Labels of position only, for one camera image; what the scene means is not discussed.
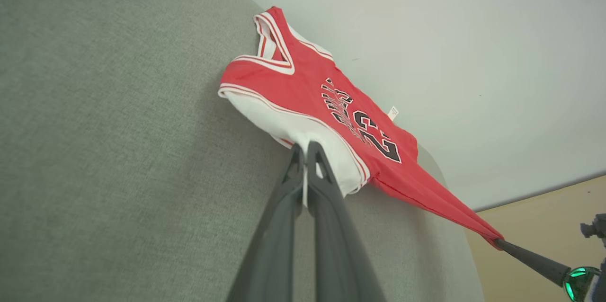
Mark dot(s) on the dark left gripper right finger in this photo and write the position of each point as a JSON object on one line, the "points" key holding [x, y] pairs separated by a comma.
{"points": [[336, 245]]}

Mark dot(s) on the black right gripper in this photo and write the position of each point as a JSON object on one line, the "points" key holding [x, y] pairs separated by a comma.
{"points": [[580, 283]]}

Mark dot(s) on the red basketball jersey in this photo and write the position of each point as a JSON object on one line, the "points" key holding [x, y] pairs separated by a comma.
{"points": [[303, 84]]}

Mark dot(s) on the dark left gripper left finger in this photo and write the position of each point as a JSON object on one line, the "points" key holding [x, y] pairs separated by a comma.
{"points": [[279, 226]]}

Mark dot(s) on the grey fabric sofa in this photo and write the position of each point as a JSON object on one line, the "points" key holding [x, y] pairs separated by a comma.
{"points": [[118, 127]]}

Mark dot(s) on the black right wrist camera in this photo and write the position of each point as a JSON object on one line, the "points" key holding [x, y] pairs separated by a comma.
{"points": [[597, 228]]}

